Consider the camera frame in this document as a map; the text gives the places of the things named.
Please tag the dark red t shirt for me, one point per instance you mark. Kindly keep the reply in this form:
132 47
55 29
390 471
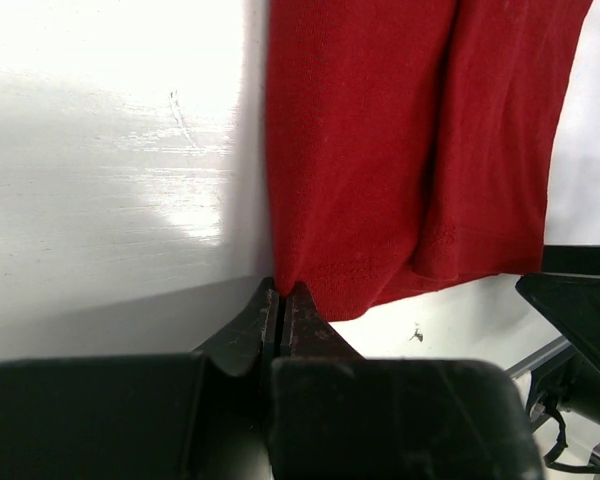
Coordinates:
408 143

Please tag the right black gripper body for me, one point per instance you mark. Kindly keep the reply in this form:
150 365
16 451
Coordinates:
571 260

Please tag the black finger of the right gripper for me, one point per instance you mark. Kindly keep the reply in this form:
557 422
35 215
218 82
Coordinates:
572 305

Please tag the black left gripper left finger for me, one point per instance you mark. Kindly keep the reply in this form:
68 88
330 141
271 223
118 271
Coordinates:
193 415

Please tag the front metal rail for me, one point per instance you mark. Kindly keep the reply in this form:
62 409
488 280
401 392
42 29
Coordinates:
538 357

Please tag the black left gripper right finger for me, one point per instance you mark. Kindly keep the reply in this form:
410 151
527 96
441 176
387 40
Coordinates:
336 415

